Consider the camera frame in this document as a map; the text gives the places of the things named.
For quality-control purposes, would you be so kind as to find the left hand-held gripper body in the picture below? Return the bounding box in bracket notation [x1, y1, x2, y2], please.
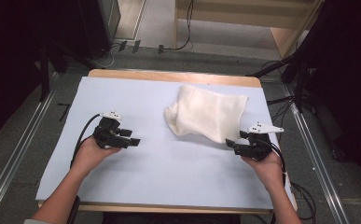
[92, 110, 132, 150]

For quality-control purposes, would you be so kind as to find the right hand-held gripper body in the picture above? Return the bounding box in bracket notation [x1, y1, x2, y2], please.
[233, 121, 285, 161]

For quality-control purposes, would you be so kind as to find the white mesh laundry bag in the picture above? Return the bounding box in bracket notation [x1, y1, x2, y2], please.
[163, 84, 250, 145]

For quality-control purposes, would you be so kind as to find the person's right hand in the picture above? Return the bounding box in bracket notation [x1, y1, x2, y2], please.
[241, 150, 285, 191]

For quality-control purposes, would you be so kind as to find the person's left hand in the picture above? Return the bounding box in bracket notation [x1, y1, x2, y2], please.
[70, 136, 122, 179]

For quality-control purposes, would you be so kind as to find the light blue table mat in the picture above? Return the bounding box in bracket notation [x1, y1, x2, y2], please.
[35, 76, 294, 210]

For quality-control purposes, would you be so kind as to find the wooden table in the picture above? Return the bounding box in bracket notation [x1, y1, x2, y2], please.
[37, 68, 299, 216]

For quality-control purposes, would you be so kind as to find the black tripod stand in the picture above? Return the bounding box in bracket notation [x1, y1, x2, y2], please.
[245, 54, 312, 114]

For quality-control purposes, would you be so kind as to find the black chair part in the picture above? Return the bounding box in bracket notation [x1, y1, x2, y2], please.
[66, 194, 81, 224]

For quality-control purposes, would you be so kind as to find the black cabinet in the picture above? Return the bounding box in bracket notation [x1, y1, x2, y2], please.
[78, 0, 122, 61]

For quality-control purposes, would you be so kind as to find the person's grey sleeve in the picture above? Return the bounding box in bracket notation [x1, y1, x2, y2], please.
[23, 218, 51, 224]

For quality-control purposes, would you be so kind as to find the black curtain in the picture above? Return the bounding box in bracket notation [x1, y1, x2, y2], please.
[0, 0, 88, 147]
[303, 0, 361, 189]

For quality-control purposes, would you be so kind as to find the light wooden shelf unit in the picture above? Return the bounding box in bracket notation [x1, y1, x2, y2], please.
[173, 0, 326, 59]

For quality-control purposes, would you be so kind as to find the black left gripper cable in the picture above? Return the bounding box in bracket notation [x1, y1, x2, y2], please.
[69, 113, 102, 170]

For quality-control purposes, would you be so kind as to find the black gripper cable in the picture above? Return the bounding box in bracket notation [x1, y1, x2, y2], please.
[69, 113, 102, 170]
[260, 139, 289, 190]

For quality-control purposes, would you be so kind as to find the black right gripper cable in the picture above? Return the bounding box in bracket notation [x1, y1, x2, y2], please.
[260, 139, 289, 190]

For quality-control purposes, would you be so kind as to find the black floor cable loop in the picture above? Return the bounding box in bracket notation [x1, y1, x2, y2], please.
[289, 181, 318, 222]

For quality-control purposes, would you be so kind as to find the white floor cable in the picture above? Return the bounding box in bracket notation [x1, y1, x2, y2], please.
[91, 43, 120, 70]

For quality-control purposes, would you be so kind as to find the black hanging cable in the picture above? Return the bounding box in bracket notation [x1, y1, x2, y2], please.
[163, 0, 195, 52]

